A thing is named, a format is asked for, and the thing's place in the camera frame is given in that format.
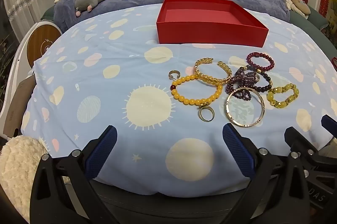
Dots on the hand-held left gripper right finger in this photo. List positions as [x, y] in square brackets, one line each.
[238, 153]

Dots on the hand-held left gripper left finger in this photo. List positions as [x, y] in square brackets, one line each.
[101, 153]

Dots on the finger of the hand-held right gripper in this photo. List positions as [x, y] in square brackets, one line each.
[295, 139]
[330, 125]

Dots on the thin gold bangle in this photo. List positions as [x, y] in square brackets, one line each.
[246, 124]

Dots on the gold leaf bangle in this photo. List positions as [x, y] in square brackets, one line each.
[210, 79]

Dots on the gold hoop earring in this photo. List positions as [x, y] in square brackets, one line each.
[171, 73]

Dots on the red cardboard box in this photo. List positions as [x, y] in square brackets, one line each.
[210, 32]

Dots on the light blue planet-print sheet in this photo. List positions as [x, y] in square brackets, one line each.
[105, 97]

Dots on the white fluffy cloth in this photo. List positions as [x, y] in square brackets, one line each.
[18, 174]

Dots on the green padded headboard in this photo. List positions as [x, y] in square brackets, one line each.
[313, 26]

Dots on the white appliance housing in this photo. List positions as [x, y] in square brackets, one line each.
[15, 69]

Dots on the round wooden panel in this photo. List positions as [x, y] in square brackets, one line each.
[42, 42]

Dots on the cookie-shaped plush pillow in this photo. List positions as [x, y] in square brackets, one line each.
[297, 4]

